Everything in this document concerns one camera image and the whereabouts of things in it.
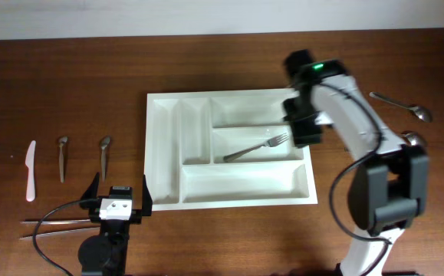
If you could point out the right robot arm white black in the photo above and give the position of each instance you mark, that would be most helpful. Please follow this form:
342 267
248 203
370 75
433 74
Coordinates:
390 176

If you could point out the white plastic knife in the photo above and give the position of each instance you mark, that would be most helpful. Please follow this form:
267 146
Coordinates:
30 163

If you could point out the small metal teaspoon right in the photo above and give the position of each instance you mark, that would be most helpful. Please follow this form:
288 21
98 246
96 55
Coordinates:
104 143

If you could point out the white plastic cutlery tray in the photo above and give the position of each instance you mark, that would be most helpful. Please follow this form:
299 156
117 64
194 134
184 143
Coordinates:
188 135

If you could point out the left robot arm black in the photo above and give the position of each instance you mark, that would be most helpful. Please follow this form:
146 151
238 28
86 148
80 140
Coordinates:
106 252

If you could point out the small metal teaspoon left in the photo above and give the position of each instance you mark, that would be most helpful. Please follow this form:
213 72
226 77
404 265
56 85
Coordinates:
62 141

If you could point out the metal tablespoon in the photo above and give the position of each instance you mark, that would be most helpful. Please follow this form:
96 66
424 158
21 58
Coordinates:
422 113
414 139

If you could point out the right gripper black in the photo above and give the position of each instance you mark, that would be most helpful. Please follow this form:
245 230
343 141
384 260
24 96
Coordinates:
304 133

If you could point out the small metal teaspoon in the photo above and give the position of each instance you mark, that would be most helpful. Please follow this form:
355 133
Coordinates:
104 143
62 141

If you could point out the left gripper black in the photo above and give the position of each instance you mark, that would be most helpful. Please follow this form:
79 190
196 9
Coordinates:
136 214

